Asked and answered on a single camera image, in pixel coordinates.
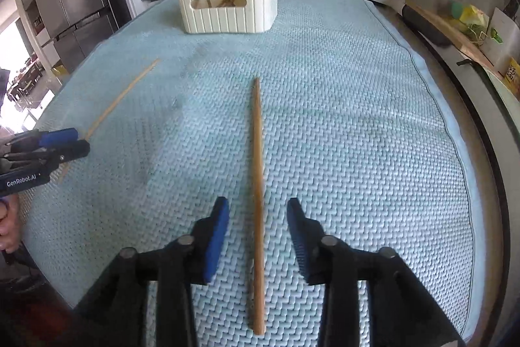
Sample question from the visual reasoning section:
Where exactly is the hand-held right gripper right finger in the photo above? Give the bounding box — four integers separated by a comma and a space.
286, 198, 466, 347

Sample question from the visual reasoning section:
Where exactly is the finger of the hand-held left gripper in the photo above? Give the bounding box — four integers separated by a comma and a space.
8, 140, 91, 172
8, 128, 79, 153

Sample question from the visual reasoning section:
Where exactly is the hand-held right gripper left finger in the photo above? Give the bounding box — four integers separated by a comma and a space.
75, 196, 231, 347

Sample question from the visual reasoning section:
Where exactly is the wooden chopstick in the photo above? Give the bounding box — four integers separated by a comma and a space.
249, 77, 267, 335
58, 59, 161, 184

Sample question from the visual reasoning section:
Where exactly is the person's left hand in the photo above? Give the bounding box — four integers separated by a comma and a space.
0, 194, 22, 253

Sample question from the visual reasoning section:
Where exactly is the light blue woven mat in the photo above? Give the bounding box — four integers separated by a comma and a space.
18, 0, 485, 347

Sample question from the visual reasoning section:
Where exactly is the black oblong pad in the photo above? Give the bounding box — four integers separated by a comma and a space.
400, 1, 452, 47

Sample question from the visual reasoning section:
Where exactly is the wooden cutting board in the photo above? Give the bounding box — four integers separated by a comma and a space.
404, 0, 505, 82

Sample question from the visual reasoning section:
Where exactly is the yellow snack packet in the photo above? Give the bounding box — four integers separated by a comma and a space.
505, 58, 520, 92

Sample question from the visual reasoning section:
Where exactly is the yellow green plastic bag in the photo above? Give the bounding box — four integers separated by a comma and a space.
451, 1, 491, 35

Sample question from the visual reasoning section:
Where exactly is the white knife block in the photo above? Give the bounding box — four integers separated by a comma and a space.
485, 0, 520, 68

